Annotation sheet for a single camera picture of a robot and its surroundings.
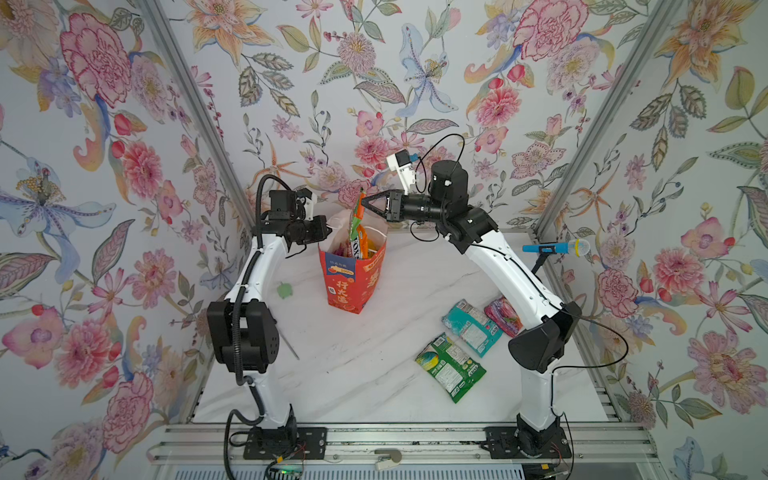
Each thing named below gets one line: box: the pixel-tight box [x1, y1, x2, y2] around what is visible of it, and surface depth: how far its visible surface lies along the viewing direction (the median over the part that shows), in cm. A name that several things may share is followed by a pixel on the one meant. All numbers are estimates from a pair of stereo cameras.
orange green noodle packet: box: [350, 188, 369, 259], surface depth 86 cm
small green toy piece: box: [277, 281, 293, 299], surface depth 106 cm
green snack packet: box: [415, 332, 487, 403], surface depth 86 cm
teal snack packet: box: [442, 299, 503, 358], surface depth 95 cm
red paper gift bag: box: [318, 209, 388, 314], surface depth 87 cm
